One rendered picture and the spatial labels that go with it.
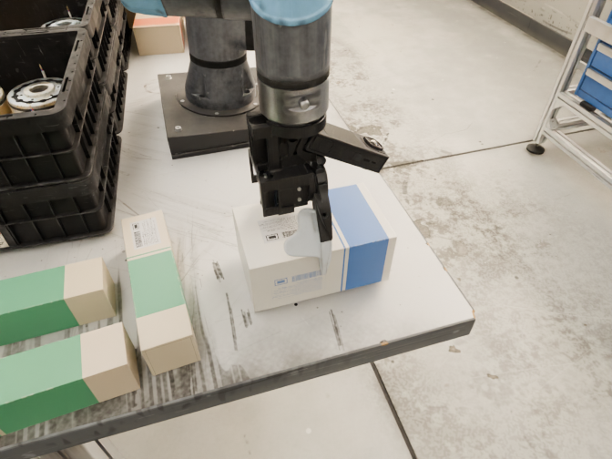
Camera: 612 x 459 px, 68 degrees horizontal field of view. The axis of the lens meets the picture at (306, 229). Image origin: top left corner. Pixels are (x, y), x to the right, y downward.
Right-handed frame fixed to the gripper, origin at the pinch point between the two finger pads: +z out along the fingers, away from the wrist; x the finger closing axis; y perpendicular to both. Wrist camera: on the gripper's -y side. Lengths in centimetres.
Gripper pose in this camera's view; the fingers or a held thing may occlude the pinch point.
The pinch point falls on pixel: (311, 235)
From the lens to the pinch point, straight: 64.0
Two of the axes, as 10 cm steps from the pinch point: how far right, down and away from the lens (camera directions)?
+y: -9.6, 2.1, -2.0
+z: 0.1, 7.1, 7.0
